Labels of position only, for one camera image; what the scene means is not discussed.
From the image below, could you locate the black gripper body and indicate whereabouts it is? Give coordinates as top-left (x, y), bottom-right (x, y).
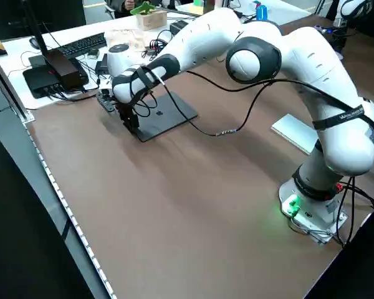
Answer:
top-left (332, 27), bottom-right (350, 53)
top-left (113, 98), bottom-right (135, 110)

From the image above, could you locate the grey laptop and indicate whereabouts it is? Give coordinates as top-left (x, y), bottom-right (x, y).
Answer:
top-left (129, 91), bottom-right (199, 143)

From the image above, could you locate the small black power adapter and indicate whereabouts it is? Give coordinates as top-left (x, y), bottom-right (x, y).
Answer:
top-left (94, 53), bottom-right (110, 75)

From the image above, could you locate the black keyboard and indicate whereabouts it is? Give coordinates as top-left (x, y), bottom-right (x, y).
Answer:
top-left (56, 32), bottom-right (108, 59)

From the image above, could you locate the clear plastic bag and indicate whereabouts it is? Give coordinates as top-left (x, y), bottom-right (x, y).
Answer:
top-left (103, 27), bottom-right (146, 52)

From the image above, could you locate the black flat device box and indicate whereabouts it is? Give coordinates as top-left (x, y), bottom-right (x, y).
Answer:
top-left (22, 54), bottom-right (89, 100)

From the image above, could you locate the light wooden box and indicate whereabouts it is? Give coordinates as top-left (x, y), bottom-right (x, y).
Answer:
top-left (135, 9), bottom-right (169, 32)

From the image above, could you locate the person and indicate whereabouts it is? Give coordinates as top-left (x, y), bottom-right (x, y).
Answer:
top-left (105, 0), bottom-right (137, 19)

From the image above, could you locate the black power brick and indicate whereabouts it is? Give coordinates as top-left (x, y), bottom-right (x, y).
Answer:
top-left (169, 19), bottom-right (191, 36)

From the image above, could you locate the green toy plane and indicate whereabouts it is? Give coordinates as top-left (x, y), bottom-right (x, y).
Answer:
top-left (130, 1), bottom-right (156, 17)

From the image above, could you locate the aluminium frame rail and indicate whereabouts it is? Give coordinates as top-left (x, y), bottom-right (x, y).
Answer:
top-left (0, 46), bottom-right (36, 123)

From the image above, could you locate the black arm foot cable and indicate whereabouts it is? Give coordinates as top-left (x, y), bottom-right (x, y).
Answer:
top-left (333, 176), bottom-right (374, 250)

